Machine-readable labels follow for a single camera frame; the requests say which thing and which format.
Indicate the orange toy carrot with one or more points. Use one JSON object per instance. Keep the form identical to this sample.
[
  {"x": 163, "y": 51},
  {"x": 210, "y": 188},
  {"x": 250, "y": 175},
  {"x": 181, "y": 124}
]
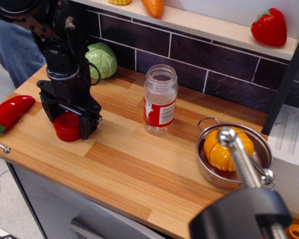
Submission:
[{"x": 154, "y": 7}]

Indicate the grey cabinet drawer handle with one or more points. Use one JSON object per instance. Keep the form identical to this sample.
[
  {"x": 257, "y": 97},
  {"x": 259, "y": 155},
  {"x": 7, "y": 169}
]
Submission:
[{"x": 81, "y": 231}]

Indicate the steel pot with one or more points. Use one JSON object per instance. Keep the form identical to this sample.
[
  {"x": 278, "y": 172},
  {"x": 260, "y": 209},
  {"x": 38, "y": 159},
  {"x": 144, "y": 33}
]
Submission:
[{"x": 262, "y": 156}]

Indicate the wooden shelf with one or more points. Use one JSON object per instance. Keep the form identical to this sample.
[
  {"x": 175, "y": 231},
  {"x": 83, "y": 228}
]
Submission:
[{"x": 199, "y": 25}]

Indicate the yellow toy corn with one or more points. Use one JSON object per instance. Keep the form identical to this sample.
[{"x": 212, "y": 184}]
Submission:
[{"x": 120, "y": 2}]

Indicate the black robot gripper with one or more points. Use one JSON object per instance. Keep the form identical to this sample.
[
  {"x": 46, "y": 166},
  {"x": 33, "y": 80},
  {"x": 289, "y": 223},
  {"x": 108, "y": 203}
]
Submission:
[{"x": 70, "y": 90}]

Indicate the white toy sink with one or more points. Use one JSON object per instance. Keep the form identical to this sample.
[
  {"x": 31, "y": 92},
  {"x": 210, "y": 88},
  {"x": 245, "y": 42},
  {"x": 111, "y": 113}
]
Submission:
[{"x": 284, "y": 136}]

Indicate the person leg in jeans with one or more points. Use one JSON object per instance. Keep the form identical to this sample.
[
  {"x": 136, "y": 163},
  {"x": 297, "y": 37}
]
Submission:
[{"x": 19, "y": 53}]

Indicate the red toy chili pepper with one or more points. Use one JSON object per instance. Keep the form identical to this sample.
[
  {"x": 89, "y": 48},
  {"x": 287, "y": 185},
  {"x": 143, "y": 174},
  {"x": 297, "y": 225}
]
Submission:
[{"x": 11, "y": 109}]

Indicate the black metal clamp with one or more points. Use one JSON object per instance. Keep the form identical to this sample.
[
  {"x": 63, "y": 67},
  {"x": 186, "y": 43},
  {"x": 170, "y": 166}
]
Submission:
[{"x": 254, "y": 212}]

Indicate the clear plastic spice jar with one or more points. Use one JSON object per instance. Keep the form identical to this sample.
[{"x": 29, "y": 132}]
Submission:
[{"x": 160, "y": 88}]

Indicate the orange toy pumpkin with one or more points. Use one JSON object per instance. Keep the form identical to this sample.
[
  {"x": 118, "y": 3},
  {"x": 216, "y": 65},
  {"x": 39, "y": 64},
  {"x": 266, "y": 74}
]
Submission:
[{"x": 219, "y": 156}]

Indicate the green toy cabbage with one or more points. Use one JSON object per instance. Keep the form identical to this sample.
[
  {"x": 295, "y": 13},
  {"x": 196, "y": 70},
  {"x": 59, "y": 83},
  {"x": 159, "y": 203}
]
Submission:
[{"x": 103, "y": 58}]

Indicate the red toy strawberry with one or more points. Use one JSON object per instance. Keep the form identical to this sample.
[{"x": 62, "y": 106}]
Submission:
[{"x": 270, "y": 28}]

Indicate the black shelf post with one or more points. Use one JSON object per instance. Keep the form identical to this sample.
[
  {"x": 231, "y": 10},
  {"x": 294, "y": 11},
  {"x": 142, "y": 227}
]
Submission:
[{"x": 282, "y": 92}]

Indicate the red plastic cap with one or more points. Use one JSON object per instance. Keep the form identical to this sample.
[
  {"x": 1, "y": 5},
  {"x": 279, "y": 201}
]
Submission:
[{"x": 66, "y": 126}]

